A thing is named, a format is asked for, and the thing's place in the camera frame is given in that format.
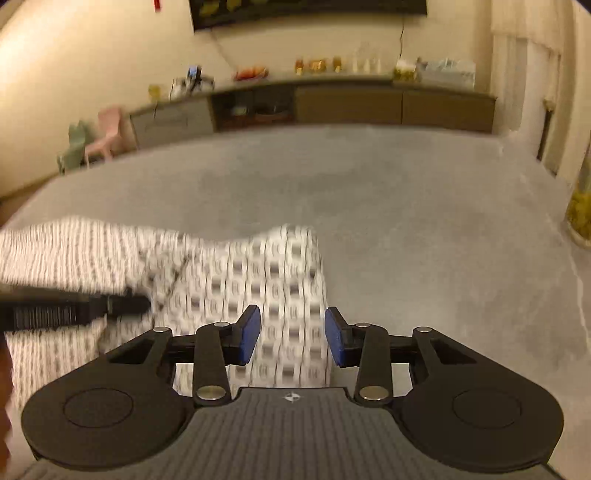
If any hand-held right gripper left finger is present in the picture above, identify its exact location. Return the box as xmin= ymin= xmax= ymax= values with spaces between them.
xmin=106 ymin=305 xmax=262 ymax=407

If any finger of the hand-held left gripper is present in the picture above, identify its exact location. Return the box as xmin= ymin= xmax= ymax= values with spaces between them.
xmin=104 ymin=294 xmax=151 ymax=320

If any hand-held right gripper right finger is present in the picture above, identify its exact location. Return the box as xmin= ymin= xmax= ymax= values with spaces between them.
xmin=324 ymin=306 xmax=479 ymax=408

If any white patterned shirt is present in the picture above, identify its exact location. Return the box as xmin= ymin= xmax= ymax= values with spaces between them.
xmin=0 ymin=216 xmax=334 ymax=398

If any green plastic chair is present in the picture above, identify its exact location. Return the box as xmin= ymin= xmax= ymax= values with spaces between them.
xmin=57 ymin=120 xmax=93 ymax=174

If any pink plastic chair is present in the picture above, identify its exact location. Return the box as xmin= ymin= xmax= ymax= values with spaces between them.
xmin=84 ymin=106 xmax=126 ymax=162

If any black tripod gadget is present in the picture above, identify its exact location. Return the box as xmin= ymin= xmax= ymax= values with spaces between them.
xmin=170 ymin=65 xmax=216 ymax=98

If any long wooden media cabinet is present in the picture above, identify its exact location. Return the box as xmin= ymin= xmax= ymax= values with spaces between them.
xmin=128 ymin=78 xmax=498 ymax=149

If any plate of orange fruit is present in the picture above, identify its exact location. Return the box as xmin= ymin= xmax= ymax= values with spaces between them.
xmin=233 ymin=67 xmax=270 ymax=83

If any yellow box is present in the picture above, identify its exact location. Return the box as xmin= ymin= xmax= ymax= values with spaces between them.
xmin=393 ymin=59 xmax=419 ymax=83

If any glass vase with yellow flowers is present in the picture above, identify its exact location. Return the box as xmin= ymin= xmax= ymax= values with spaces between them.
xmin=565 ymin=158 xmax=591 ymax=251

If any white storage box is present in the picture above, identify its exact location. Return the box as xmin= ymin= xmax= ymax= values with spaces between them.
xmin=416 ymin=57 xmax=476 ymax=89

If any cream curtain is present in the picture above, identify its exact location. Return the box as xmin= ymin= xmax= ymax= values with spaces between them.
xmin=488 ymin=0 xmax=591 ymax=182

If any wall-mounted television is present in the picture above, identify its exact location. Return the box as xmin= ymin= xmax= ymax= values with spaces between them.
xmin=189 ymin=0 xmax=428 ymax=32

